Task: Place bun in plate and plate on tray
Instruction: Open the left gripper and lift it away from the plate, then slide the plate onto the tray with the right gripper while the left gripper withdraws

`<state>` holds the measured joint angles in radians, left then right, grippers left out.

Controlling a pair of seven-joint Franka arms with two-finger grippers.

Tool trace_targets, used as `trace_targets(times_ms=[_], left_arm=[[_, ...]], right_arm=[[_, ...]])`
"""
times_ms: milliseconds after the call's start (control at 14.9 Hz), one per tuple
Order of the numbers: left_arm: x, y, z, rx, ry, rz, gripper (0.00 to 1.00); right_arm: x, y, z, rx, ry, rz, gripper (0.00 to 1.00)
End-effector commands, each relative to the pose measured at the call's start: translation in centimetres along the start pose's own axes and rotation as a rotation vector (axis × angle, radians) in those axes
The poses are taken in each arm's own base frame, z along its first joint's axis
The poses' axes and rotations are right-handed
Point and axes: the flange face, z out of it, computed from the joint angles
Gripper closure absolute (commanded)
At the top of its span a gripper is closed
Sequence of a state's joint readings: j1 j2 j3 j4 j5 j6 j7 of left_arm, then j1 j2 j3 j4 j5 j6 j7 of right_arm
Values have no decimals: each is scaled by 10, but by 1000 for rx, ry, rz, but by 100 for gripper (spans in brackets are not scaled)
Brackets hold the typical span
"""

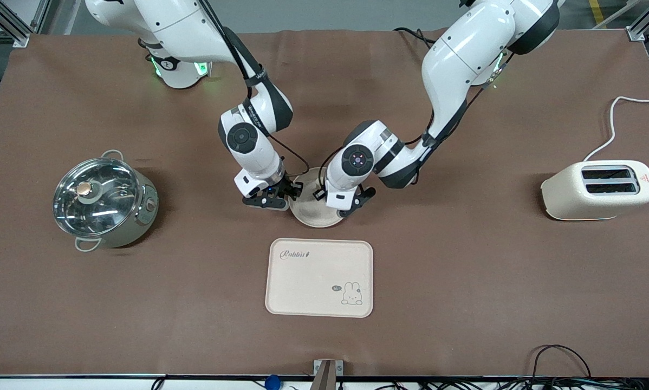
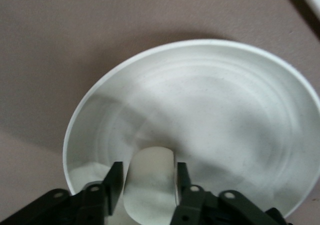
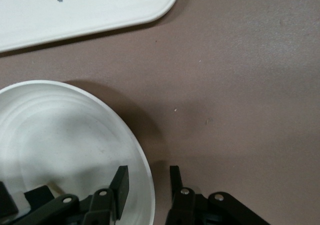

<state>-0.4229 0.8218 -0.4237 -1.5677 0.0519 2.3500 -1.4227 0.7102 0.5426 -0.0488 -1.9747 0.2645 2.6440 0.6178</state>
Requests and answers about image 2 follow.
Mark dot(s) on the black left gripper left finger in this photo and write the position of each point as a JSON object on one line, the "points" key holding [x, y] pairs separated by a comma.
{"points": [[75, 207]]}

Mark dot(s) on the round white plate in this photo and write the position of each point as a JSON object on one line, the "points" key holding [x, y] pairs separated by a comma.
{"points": [[212, 110]]}

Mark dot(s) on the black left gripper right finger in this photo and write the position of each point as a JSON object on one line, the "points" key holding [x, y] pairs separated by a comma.
{"points": [[212, 210]]}

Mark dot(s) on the brown table cover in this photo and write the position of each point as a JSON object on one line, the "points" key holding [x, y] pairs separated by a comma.
{"points": [[50, 60]]}

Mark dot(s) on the white steamed bun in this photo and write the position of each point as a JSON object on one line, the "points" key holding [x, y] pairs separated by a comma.
{"points": [[150, 175]]}

